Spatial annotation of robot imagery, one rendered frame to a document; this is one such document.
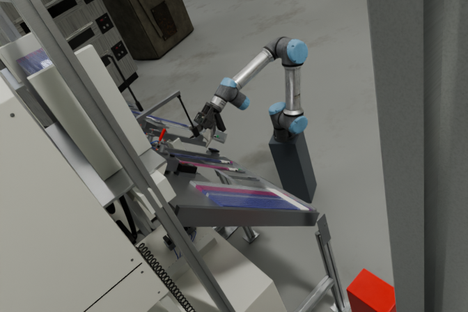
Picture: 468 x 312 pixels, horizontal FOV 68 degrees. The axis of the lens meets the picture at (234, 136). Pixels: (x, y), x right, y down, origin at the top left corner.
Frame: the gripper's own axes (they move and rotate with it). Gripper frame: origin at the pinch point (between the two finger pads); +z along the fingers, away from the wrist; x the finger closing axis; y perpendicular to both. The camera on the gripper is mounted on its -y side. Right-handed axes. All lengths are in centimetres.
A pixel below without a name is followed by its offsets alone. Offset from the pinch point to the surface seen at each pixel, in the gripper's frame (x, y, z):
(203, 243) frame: 24.0, -12.4, 38.8
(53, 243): 60, 69, 35
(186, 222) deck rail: 60, 36, 21
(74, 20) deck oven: -357, -8, -56
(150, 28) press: -404, -116, -118
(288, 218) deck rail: 60, -9, 8
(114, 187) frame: 55, 60, 20
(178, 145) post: -34.1, -14.3, 6.8
